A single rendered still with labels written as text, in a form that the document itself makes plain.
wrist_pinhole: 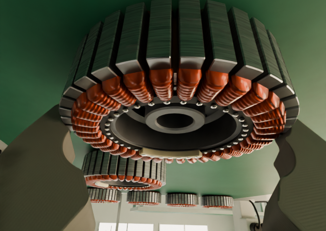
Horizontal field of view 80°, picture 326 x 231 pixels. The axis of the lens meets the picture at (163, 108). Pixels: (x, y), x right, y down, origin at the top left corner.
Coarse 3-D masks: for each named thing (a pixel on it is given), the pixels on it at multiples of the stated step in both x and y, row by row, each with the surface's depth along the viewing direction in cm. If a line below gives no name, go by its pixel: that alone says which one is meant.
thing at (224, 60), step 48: (192, 0) 7; (96, 48) 7; (144, 48) 6; (192, 48) 6; (240, 48) 6; (96, 96) 7; (144, 96) 6; (192, 96) 6; (240, 96) 6; (288, 96) 7; (96, 144) 11; (144, 144) 13; (192, 144) 13; (240, 144) 11
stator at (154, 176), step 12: (84, 156) 25; (96, 156) 23; (108, 156) 22; (120, 156) 22; (84, 168) 23; (96, 168) 22; (108, 168) 22; (120, 168) 22; (132, 168) 22; (144, 168) 22; (156, 168) 24; (96, 180) 22; (108, 180) 22; (120, 180) 22; (132, 180) 22; (144, 180) 22; (156, 180) 24
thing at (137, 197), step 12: (96, 192) 56; (108, 192) 57; (120, 192) 60; (132, 192) 60; (144, 192) 59; (156, 192) 61; (132, 204) 65; (144, 204) 66; (156, 204) 61; (168, 204) 63; (180, 204) 61; (192, 204) 62; (204, 204) 66; (216, 204) 64; (228, 204) 64
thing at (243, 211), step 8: (240, 200) 76; (248, 200) 75; (232, 208) 80; (240, 208) 75; (248, 208) 76; (240, 216) 74; (248, 216) 74; (240, 224) 72; (248, 224) 69; (256, 224) 67
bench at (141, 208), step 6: (132, 210) 310; (138, 210) 264; (144, 210) 266; (150, 210) 268; (156, 210) 270; (162, 210) 272; (168, 210) 274; (174, 210) 276; (180, 210) 278; (186, 210) 280; (192, 210) 282; (198, 210) 284; (204, 210) 286; (210, 210) 289; (216, 210) 291; (222, 210) 293
